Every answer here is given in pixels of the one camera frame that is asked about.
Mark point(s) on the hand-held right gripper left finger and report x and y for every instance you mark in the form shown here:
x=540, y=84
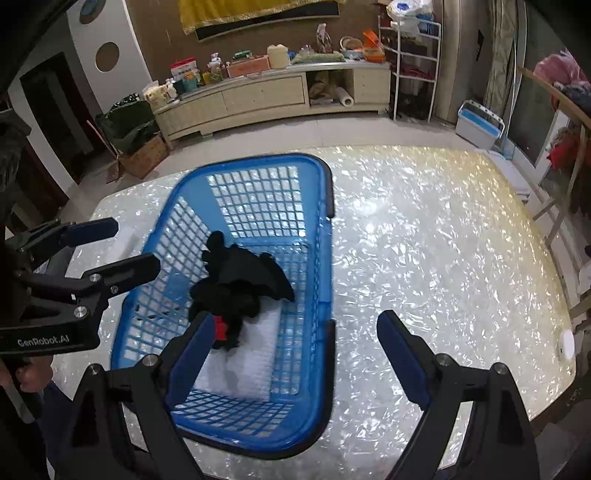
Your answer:
x=194, y=360

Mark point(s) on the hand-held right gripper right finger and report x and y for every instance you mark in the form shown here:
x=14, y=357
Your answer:
x=402, y=360

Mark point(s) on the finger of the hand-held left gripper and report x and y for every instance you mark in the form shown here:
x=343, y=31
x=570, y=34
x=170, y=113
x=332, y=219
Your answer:
x=87, y=230
x=127, y=271

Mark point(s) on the white cloth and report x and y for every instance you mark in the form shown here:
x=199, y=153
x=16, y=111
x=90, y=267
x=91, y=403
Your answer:
x=249, y=369

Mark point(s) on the blue plastic basket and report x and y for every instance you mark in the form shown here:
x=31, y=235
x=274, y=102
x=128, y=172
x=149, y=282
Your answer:
x=295, y=159

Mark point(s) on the person's left hand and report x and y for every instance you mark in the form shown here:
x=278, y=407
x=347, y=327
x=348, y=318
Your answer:
x=27, y=376

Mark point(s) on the cardboard box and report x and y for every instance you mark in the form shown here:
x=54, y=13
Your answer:
x=145, y=157

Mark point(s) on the dark green bag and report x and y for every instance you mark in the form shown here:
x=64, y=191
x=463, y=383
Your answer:
x=127, y=122

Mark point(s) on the white round device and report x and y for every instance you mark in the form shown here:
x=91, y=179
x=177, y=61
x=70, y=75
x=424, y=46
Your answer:
x=565, y=344

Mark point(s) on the red white snack box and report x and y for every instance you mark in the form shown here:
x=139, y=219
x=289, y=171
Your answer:
x=183, y=70

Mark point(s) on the beige low cabinet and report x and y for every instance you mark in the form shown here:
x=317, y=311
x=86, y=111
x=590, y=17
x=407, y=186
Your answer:
x=263, y=99

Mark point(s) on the pink box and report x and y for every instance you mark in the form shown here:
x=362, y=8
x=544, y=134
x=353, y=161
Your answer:
x=247, y=67

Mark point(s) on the blue white storage box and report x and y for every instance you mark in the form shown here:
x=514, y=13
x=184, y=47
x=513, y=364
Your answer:
x=478, y=127

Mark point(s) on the cream plastic jar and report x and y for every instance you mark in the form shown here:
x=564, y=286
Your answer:
x=278, y=56

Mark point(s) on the black television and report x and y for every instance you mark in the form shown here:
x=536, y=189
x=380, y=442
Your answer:
x=258, y=29

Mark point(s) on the white paper roll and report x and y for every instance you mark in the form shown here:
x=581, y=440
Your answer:
x=344, y=97

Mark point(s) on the yellow fringed cloth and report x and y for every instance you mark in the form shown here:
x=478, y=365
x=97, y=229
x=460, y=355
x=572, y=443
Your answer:
x=258, y=9

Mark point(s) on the wooden clothes shelf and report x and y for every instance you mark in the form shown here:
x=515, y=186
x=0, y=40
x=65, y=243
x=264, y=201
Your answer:
x=561, y=99

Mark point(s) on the orange bag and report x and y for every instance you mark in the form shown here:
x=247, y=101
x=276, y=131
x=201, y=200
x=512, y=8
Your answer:
x=373, y=46

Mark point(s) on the patterned curtain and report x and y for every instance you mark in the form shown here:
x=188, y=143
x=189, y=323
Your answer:
x=501, y=46

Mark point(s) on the pink clothes pile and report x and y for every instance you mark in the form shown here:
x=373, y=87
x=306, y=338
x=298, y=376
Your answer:
x=561, y=67

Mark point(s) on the white plastic bag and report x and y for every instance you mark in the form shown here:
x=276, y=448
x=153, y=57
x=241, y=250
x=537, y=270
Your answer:
x=406, y=14

